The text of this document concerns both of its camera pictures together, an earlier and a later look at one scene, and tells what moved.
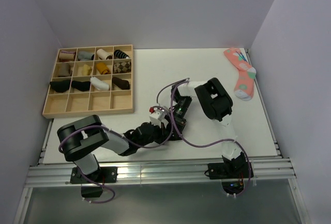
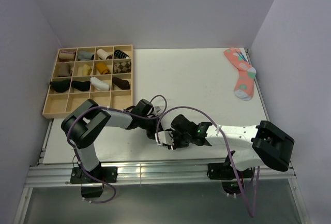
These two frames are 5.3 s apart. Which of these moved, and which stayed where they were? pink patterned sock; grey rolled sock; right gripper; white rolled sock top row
Moved: right gripper
Stayed: pink patterned sock; white rolled sock top row; grey rolled sock
